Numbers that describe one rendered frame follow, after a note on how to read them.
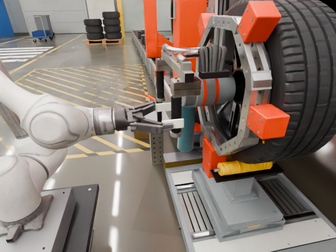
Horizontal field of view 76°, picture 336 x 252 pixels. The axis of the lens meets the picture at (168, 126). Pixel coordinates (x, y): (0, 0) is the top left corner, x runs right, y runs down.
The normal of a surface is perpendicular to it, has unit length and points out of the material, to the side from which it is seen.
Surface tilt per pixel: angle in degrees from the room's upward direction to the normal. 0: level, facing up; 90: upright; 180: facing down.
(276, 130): 90
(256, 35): 125
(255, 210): 0
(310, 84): 71
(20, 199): 87
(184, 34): 90
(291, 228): 0
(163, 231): 0
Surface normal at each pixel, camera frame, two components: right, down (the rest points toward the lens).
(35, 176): 0.98, -0.15
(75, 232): -0.01, -0.88
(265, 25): 0.16, 0.89
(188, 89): 0.19, 0.47
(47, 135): 0.29, 0.13
